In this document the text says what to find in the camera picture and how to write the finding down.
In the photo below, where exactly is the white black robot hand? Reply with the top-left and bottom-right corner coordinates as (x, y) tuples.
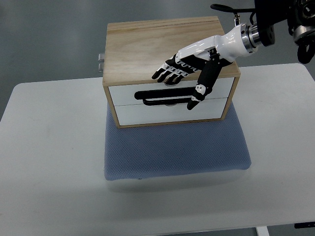
(152, 24), (260, 110)

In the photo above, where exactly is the white drawer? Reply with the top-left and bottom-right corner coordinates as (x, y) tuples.
(115, 98), (227, 125)
(109, 77), (234, 106)

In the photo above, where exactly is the wooden drawer cabinet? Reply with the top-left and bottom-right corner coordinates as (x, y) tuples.
(103, 16), (240, 128)

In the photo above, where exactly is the blue foam mat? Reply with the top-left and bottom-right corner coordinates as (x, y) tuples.
(104, 106), (252, 181)

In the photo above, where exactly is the metal table clamp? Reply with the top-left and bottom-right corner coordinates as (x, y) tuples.
(98, 53), (105, 72)

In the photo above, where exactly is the white table leg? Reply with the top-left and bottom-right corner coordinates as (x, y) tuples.
(255, 226), (270, 236)

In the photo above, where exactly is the black table control panel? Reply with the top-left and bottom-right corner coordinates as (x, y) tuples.
(294, 222), (315, 229)

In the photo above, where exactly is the black cable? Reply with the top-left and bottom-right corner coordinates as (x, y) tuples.
(210, 3), (256, 25)

